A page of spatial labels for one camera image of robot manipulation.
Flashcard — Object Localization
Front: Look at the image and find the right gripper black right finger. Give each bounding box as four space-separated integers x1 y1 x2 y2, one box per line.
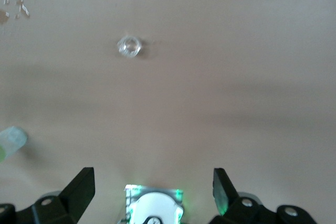
209 167 318 224

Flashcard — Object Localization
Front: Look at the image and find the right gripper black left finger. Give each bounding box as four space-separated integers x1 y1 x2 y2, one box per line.
0 167 95 224

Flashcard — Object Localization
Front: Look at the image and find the clear glass measuring cup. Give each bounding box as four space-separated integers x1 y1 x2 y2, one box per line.
116 34 144 60

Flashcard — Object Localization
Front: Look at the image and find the green sleeved glass bottle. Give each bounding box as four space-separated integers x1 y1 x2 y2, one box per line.
0 125 28 164

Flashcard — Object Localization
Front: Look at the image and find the spilled liquid puddle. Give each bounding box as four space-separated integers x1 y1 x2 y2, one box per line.
0 0 31 26

